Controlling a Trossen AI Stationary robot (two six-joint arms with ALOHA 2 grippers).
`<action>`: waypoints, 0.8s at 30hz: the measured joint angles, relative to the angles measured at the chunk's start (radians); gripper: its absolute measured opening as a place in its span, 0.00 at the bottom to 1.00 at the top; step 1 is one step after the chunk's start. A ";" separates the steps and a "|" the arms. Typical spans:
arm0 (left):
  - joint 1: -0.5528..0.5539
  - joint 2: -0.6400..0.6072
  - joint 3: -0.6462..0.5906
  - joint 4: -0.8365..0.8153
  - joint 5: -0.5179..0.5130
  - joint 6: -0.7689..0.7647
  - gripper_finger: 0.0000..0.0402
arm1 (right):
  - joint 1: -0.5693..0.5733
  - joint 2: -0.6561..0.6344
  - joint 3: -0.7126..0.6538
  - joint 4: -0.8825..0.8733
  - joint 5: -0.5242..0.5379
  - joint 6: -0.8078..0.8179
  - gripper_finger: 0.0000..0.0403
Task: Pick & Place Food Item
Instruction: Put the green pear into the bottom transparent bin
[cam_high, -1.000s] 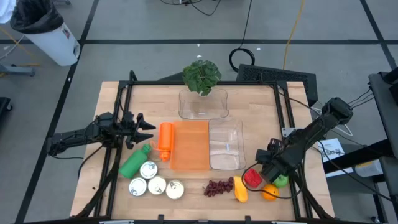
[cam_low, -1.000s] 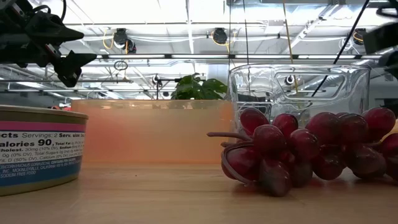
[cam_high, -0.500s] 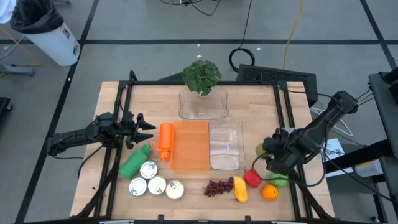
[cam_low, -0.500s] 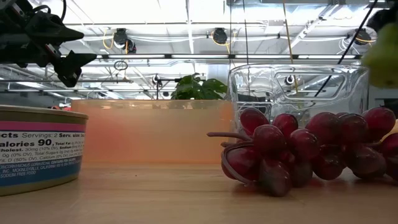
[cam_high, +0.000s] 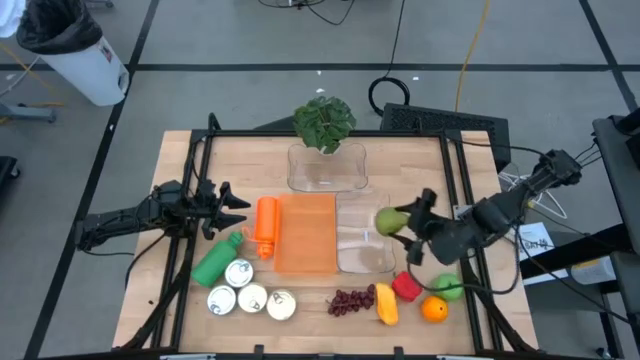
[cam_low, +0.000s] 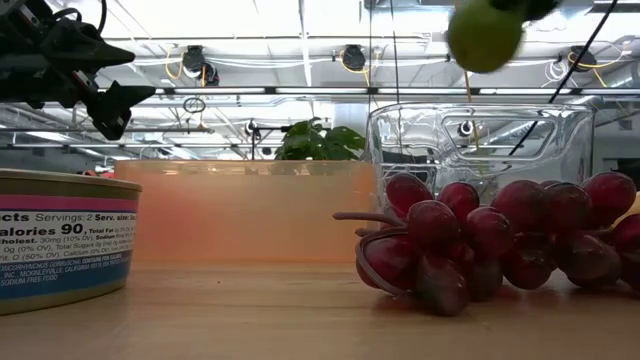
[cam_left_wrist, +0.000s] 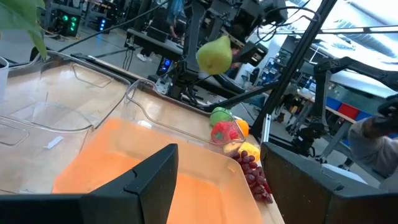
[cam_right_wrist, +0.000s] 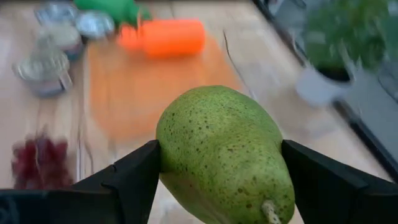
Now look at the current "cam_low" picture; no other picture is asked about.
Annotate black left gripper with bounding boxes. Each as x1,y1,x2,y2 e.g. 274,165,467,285
0,0,156,141

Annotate green apple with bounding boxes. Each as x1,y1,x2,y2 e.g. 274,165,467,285
446,0,525,75

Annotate gold-rimmed labelled food can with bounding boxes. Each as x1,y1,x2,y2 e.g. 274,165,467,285
0,168,145,317

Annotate red grape bunch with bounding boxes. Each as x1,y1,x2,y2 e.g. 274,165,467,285
332,171,640,317

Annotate clear plastic bin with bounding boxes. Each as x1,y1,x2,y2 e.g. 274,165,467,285
366,102,597,236

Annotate orange translucent plastic bin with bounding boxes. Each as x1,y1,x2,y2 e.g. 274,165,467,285
113,158,380,265

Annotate long linear light bar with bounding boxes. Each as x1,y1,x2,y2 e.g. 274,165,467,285
97,85,640,97

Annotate green leafy plant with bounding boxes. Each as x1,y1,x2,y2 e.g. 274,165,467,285
273,117,367,162

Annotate yellow mango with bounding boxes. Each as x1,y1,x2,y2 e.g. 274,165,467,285
610,191,640,230

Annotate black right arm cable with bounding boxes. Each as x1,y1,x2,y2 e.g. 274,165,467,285
508,0,620,157

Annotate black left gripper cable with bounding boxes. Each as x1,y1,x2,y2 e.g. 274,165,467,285
52,0,109,36

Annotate black ceiling cable reel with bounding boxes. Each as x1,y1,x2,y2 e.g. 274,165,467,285
569,45,597,73
180,44,220,86
342,44,367,72

